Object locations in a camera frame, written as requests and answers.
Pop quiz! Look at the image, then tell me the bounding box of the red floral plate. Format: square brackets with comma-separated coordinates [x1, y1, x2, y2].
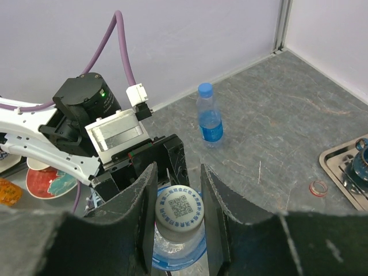
[26, 168, 78, 200]

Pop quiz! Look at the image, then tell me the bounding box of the blue ceramic cup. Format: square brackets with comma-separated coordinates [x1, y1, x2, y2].
[346, 138, 367, 182]

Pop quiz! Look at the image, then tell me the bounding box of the white bowl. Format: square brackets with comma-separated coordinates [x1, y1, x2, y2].
[26, 158, 49, 171]

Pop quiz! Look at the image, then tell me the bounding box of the small clear pink cap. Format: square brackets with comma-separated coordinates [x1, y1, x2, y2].
[309, 181, 328, 197]

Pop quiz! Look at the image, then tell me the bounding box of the patterned bowl on shelf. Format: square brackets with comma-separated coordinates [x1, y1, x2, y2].
[0, 150, 22, 173]

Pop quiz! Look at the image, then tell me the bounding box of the blue bottle cap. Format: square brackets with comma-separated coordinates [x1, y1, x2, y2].
[198, 83, 213, 98]

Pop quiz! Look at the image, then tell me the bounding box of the white bottle cap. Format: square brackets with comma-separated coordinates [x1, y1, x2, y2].
[155, 185, 204, 243]

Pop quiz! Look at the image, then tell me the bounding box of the metal tray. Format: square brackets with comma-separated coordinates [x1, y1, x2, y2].
[319, 135, 367, 211]

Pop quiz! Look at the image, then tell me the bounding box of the small orange juice bottle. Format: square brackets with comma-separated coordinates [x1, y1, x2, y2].
[0, 178, 23, 206]

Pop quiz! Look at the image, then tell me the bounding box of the labelled clear water bottle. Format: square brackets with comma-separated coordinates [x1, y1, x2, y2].
[152, 186, 206, 272]

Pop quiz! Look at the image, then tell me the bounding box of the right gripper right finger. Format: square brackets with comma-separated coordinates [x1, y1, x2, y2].
[201, 164, 367, 275]

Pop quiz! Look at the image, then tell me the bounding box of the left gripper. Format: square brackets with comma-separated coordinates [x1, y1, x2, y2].
[91, 134, 190, 201]

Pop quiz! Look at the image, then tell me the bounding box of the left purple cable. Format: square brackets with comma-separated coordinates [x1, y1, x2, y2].
[0, 10, 136, 215]

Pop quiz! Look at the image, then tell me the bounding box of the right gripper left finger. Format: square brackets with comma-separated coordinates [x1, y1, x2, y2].
[1, 163, 158, 275]

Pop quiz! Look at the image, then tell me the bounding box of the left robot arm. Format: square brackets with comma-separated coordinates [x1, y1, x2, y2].
[1, 72, 190, 201]

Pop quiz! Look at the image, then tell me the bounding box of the blue tinted plastic bottle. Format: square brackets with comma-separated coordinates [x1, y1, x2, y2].
[196, 92, 224, 148]

